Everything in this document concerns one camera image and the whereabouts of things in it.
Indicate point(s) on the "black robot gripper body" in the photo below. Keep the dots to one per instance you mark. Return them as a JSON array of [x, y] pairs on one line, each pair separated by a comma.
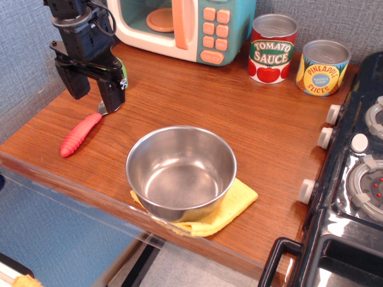
[[87, 34]]

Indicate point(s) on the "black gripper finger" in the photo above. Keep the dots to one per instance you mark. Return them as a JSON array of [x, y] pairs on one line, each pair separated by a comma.
[[112, 93], [75, 82]]

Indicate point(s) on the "green yellow toy lemon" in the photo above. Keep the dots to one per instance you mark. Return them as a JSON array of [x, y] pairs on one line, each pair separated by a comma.
[[124, 71]]

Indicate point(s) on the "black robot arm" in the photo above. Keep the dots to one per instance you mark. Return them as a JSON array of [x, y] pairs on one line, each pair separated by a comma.
[[61, 56]]

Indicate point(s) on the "stainless steel pot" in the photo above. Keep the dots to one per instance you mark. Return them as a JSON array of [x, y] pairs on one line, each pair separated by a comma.
[[181, 173]]

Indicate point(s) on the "orange toy plate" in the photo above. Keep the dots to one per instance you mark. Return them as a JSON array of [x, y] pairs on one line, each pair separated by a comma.
[[161, 20]]

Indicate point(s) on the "toy microwave oven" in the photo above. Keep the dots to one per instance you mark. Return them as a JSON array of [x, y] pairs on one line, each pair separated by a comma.
[[206, 32]]

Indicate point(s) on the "yellow cloth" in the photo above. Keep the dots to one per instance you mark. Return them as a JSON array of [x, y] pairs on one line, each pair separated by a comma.
[[238, 198]]

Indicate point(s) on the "tomato sauce can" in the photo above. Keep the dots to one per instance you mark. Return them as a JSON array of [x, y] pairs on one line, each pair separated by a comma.
[[271, 48]]

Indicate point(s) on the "pineapple slices can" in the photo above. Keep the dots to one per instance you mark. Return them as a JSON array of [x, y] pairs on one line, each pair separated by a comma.
[[322, 67]]

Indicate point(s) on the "black toy stove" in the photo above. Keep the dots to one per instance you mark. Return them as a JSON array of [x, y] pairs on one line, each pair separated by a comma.
[[342, 231]]

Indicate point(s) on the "red handled metal spoon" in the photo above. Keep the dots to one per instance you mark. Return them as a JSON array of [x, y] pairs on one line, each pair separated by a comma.
[[79, 133]]

